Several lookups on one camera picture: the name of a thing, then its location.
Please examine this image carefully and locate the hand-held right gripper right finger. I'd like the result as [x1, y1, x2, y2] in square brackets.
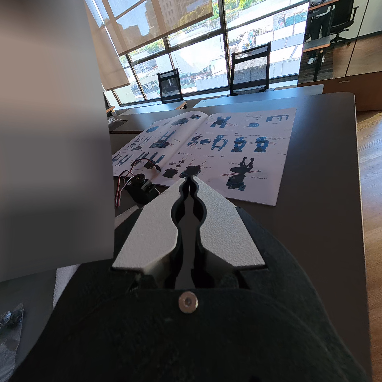
[190, 176, 266, 289]

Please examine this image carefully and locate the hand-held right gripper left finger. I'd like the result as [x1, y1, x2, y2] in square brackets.
[112, 177, 189, 289]

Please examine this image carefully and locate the dark grey desk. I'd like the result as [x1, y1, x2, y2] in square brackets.
[0, 93, 375, 382]

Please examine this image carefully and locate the grey desk with wooden edge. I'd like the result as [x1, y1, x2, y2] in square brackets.
[106, 101, 187, 116]

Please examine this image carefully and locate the open instruction manual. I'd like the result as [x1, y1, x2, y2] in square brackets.
[112, 107, 297, 207]

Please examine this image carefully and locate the black mesh chair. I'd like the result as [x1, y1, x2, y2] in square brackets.
[230, 42, 272, 96]
[157, 68, 184, 104]

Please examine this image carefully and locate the large glass window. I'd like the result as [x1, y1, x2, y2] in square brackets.
[101, 0, 309, 105]

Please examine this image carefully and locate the beige roller blind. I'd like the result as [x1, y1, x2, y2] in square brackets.
[101, 0, 214, 56]
[84, 0, 131, 91]

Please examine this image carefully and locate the wooden low cabinet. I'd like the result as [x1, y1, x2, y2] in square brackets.
[297, 72, 382, 111]

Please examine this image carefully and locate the black office chair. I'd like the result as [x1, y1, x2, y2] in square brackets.
[330, 0, 359, 45]

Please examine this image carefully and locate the black servo motor with wires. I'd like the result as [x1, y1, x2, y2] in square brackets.
[115, 159, 162, 209]

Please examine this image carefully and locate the white foam frame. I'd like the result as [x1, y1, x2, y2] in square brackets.
[53, 206, 141, 309]

